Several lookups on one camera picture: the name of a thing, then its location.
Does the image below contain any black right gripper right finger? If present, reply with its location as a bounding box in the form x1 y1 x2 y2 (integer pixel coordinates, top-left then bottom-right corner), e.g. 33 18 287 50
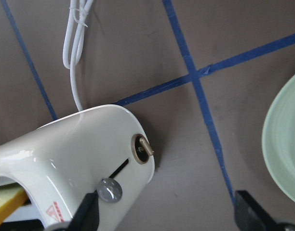
234 190 282 231

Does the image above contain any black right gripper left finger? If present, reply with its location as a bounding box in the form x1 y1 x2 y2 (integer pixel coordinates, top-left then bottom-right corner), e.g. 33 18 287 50
67 192 99 231

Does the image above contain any white two-slot toaster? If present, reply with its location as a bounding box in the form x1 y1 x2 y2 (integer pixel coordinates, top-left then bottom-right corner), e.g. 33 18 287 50
0 104 155 231

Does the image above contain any toast slice in toaster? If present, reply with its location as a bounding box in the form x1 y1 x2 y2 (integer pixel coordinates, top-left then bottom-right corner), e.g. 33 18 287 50
0 184 28 224

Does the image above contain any light green plate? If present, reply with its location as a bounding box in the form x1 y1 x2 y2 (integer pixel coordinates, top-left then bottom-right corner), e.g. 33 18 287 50
262 74 295 202

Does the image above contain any white toaster power cord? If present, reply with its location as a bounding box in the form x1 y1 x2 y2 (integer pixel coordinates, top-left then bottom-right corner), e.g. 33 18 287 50
62 0 95 113

